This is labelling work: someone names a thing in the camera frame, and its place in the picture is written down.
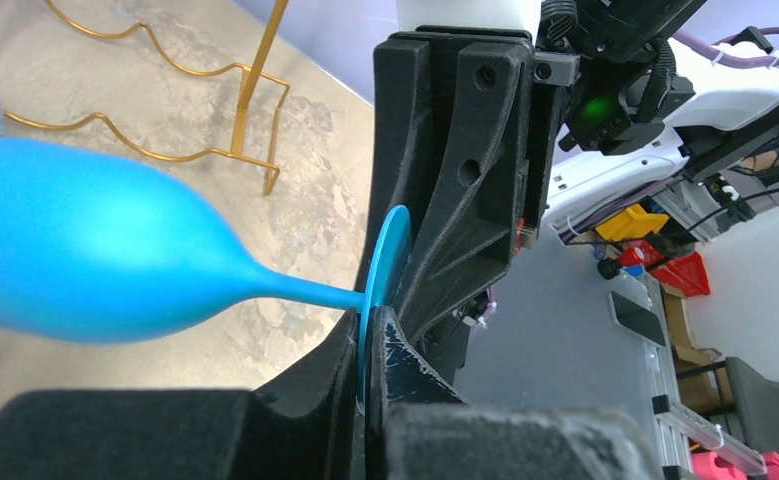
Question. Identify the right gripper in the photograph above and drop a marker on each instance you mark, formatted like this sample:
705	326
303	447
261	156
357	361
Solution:
450	136

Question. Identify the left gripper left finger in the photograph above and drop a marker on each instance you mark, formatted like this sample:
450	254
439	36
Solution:
297	426

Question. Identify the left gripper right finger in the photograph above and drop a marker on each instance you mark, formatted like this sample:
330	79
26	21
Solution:
419	427

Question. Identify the teal wine glass front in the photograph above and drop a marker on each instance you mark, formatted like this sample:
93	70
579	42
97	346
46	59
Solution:
96	248

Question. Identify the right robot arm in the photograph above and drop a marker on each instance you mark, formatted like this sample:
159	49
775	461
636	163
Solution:
652	105

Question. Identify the grey office chair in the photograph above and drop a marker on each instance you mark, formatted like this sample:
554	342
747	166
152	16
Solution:
736	395

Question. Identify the gold wire glass rack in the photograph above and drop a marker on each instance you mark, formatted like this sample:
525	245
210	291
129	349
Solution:
171	82

